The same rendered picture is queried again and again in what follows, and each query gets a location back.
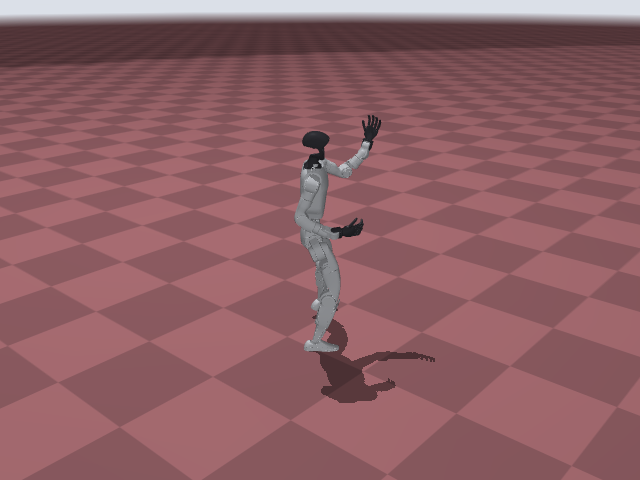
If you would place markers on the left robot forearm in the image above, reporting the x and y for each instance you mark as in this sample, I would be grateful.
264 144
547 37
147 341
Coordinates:
358 158

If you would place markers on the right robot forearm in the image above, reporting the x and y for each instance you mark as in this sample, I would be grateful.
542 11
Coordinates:
317 228

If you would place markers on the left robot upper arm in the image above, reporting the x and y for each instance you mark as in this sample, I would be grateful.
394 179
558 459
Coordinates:
343 171

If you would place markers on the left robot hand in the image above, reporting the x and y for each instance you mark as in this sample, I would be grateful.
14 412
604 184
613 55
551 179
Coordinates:
370 132

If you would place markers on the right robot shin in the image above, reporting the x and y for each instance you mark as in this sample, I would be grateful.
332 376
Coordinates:
325 314

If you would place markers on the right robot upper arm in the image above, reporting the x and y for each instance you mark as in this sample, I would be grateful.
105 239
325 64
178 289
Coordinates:
310 189

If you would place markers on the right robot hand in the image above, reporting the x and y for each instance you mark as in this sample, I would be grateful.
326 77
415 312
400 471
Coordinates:
350 230

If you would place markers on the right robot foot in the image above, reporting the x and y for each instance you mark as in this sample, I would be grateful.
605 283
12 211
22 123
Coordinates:
322 346

